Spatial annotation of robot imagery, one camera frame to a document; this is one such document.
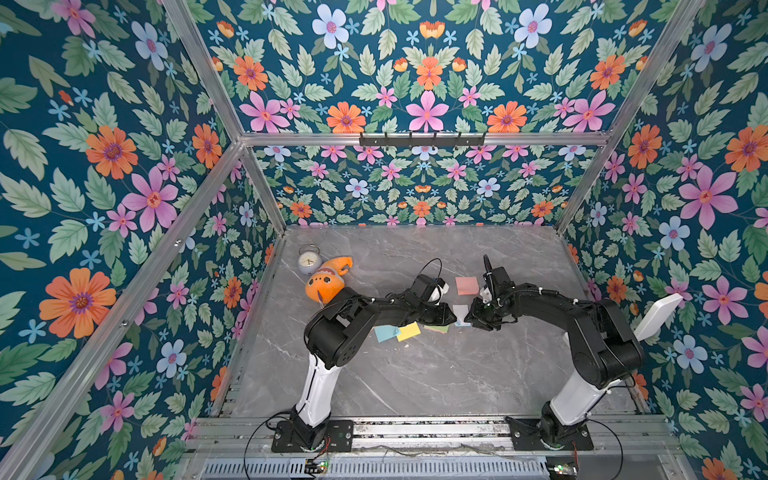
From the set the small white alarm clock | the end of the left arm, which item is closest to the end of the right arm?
the end of the left arm

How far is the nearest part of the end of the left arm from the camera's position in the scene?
2.77 feet

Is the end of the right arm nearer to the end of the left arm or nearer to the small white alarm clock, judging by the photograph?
the end of the left arm
